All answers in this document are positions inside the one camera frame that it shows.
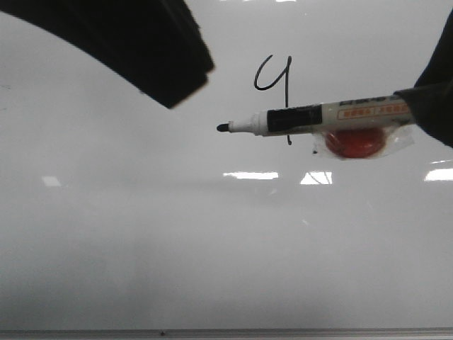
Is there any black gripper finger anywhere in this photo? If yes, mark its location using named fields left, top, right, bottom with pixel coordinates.
left=1, top=1, right=214, bottom=108
left=394, top=15, right=452, bottom=147

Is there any white black whiteboard marker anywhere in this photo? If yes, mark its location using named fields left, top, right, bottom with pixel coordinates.
left=217, top=95, right=415, bottom=137

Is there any white whiteboard with aluminium frame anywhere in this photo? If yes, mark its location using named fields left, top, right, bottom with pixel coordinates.
left=1, top=1, right=452, bottom=329

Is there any red round magnet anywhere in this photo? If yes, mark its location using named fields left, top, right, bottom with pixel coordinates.
left=312, top=125, right=414, bottom=161

